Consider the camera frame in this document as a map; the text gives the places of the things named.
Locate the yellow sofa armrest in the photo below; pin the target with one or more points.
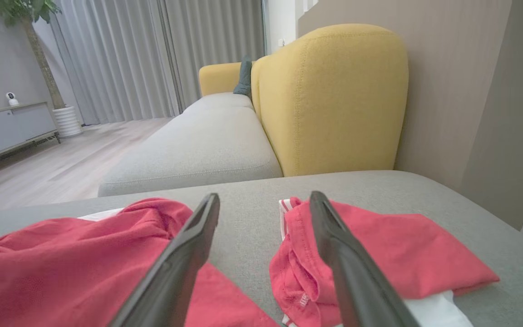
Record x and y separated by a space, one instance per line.
218 78

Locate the white ribbed plant pot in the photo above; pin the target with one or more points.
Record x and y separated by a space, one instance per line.
67 121

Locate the light grey sheer curtain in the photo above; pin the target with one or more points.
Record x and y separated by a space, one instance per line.
116 59

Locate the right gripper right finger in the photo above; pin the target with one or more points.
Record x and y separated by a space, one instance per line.
357 281

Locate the red number 23 jersey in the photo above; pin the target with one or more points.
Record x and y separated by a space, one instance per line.
402 254

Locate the large grey sofa ottoman cushion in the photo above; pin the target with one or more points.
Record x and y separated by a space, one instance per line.
257 218

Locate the small white security camera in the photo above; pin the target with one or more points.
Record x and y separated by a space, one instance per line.
12 99

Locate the grey pleated curtain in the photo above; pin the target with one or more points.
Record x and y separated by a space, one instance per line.
216 41

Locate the grey TV cabinet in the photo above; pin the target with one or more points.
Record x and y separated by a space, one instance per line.
2 131

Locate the red shorts with white stripe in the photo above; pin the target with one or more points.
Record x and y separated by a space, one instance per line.
61 272

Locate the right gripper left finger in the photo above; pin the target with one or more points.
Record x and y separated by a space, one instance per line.
175 272

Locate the green indoor tree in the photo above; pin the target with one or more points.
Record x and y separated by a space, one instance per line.
39 50

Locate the yellow sofa backrest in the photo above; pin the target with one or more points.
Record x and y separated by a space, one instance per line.
334 100

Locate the grey sofa seat cushion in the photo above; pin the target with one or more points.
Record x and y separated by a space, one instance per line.
220 101
198 150

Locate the dark teal throw pillow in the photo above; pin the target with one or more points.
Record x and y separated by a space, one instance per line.
244 75

